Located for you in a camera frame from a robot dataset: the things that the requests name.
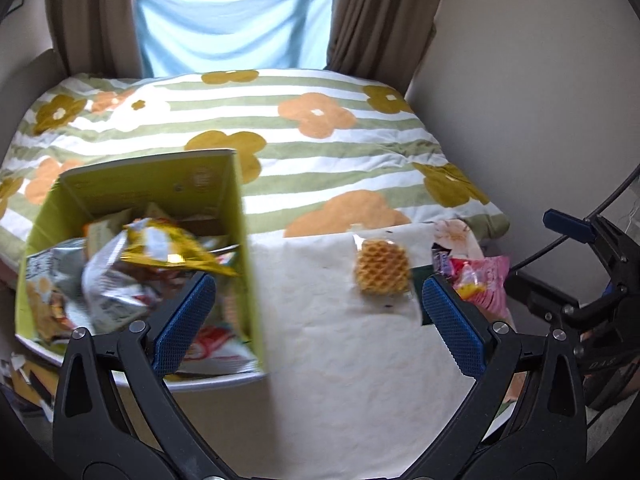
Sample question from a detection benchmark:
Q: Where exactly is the pink marshmallow bag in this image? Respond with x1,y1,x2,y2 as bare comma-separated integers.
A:
450,256,513,326

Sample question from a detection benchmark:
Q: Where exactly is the grey corn chips bag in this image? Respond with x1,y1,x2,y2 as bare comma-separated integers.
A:
25,237,92,344

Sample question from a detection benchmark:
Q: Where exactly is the white silver snack bag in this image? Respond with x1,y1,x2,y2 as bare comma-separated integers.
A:
81,231,160,334

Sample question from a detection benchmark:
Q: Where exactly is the shrimp flakes snack bag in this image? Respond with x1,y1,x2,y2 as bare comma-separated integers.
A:
178,290,258,376

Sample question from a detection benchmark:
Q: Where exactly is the packaged round waffle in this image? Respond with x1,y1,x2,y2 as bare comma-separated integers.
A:
349,233,423,326

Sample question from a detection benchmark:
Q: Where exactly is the gold foil snack packet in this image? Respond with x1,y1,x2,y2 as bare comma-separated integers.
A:
120,218,238,276

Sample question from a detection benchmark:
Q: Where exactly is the dark green pouch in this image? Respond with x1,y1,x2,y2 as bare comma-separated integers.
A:
411,264,437,326

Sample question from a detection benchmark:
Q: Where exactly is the cream floral tablecloth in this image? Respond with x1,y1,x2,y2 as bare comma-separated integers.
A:
175,233,473,479

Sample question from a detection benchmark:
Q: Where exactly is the yellow-green cardboard box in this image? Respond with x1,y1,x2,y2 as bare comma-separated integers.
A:
15,148,264,391

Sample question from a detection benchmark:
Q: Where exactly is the floral striped quilt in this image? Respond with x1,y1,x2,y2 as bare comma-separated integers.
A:
1,70,509,269

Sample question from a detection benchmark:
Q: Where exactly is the brown right curtain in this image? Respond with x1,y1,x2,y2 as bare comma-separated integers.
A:
326,0,440,92

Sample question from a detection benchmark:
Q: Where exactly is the brown curtain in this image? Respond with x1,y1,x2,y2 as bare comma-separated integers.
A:
46,0,142,78
326,0,440,92

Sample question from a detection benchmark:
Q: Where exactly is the light blue window cloth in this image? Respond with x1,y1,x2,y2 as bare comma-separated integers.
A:
136,0,333,77

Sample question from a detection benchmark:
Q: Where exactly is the brown left curtain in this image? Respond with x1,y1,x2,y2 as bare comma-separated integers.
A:
46,0,142,78

